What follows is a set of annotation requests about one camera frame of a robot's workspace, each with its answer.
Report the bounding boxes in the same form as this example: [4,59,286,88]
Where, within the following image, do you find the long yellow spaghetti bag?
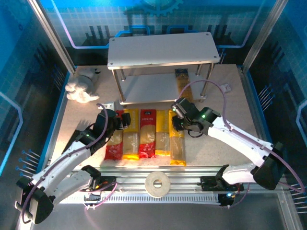
[168,110,187,167]

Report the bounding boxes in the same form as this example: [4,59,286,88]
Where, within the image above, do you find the red spaghetti bag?
[105,110,124,161]
[139,109,157,159]

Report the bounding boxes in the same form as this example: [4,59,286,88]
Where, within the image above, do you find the white two-tier shelf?
[107,32,221,107]

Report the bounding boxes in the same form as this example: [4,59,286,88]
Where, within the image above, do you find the dark blue spaghetti bag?
[174,69,194,103]

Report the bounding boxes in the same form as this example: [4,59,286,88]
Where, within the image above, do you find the white plush toy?
[65,68,101,104]

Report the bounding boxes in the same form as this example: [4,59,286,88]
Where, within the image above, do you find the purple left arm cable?
[21,103,109,225]

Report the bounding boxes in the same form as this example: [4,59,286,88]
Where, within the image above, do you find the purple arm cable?
[21,103,109,225]
[178,80,307,194]

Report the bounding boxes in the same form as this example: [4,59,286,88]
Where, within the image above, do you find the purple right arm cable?
[178,80,307,194]

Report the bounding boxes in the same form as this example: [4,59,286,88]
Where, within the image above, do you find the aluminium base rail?
[67,165,240,192]

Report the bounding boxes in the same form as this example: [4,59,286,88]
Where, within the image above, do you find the grey ring disc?
[144,171,172,198]

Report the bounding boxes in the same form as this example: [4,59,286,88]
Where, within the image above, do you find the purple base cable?
[83,181,118,210]
[220,183,250,209]

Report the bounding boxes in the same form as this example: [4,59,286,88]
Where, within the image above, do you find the white slotted cable duct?
[59,193,222,205]

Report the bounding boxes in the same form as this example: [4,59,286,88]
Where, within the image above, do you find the aluminium frame post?
[27,0,76,74]
[241,0,288,71]

